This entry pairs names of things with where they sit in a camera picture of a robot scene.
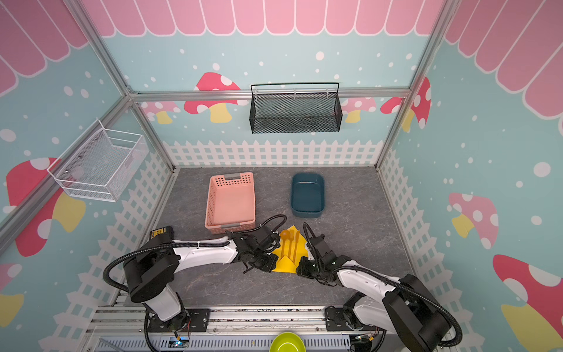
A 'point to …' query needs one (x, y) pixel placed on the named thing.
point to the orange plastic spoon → (284, 235)
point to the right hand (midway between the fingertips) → (294, 269)
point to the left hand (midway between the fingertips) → (273, 271)
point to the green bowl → (286, 342)
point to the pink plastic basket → (230, 203)
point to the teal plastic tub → (307, 195)
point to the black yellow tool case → (165, 233)
